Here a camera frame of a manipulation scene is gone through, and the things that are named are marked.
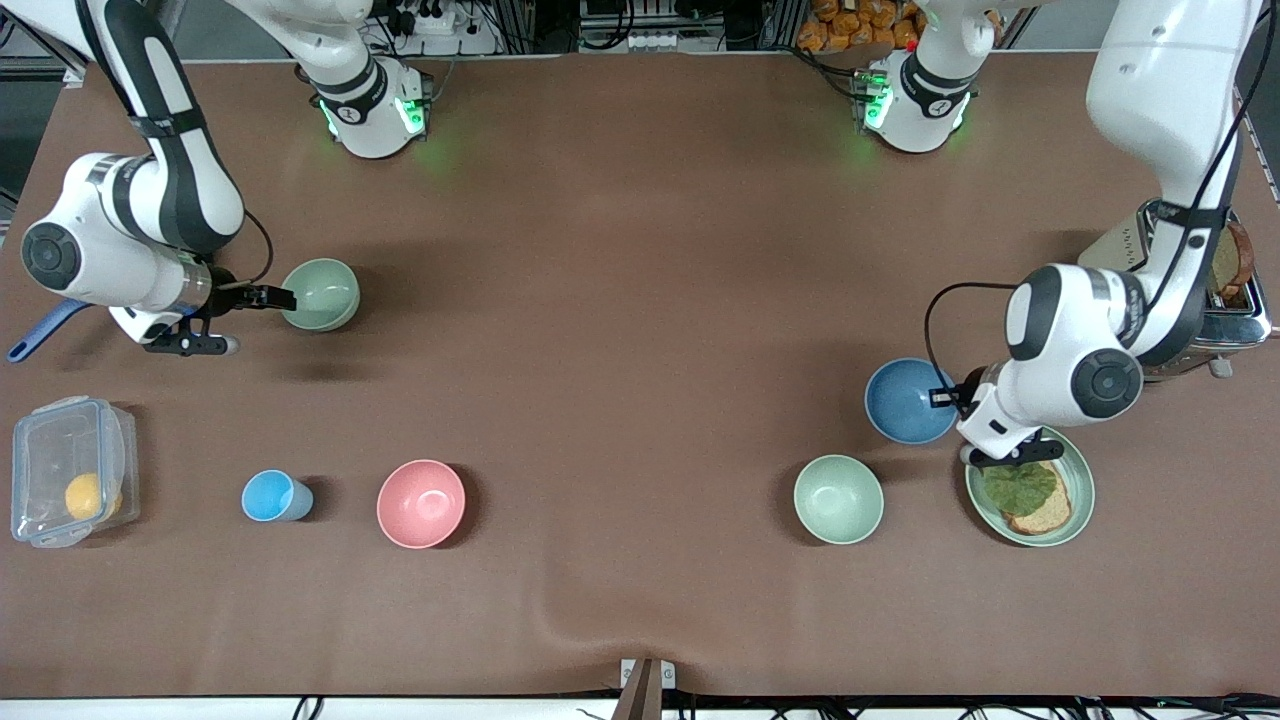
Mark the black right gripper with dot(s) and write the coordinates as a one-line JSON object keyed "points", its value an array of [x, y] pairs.
{"points": [[229, 294]]}

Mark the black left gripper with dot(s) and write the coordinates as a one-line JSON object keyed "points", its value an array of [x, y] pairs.
{"points": [[966, 391]]}

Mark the blue bowl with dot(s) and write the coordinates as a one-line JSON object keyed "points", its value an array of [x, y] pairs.
{"points": [[900, 400]]}

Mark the light green bowl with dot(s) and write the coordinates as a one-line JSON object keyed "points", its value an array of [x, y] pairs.
{"points": [[325, 295], [838, 499]]}

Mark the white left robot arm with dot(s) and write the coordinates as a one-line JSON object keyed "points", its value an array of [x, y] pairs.
{"points": [[1150, 100]]}

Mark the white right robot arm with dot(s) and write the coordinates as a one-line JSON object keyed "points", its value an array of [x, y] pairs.
{"points": [[180, 180]]}

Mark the pink bowl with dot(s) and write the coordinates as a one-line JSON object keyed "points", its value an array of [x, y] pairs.
{"points": [[421, 504]]}

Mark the green lettuce leaf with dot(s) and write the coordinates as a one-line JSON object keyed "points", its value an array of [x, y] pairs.
{"points": [[1020, 488]]}

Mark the brown bread slice on plate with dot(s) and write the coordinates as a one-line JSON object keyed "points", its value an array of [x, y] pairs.
{"points": [[1050, 515]]}

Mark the light green plate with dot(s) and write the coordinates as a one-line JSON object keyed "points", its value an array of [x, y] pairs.
{"points": [[1080, 495]]}

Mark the light blue cup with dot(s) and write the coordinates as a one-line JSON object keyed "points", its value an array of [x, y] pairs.
{"points": [[268, 496]]}

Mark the yellow lemon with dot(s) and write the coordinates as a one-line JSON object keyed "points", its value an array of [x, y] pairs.
{"points": [[88, 496]]}

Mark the clear plastic lidded container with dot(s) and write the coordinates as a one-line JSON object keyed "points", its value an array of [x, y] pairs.
{"points": [[40, 450]]}

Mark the beige chrome toaster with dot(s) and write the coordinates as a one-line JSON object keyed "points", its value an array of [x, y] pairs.
{"points": [[1240, 330]]}

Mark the brown bread slice in toaster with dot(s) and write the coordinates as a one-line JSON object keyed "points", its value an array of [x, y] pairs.
{"points": [[1235, 265]]}

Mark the brown tablecloth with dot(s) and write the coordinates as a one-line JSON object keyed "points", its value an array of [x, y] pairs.
{"points": [[640, 300]]}

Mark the long white power strip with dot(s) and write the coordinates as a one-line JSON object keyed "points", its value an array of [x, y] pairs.
{"points": [[650, 42]]}

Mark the metal table bracket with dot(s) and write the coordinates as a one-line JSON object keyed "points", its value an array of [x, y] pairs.
{"points": [[647, 685]]}

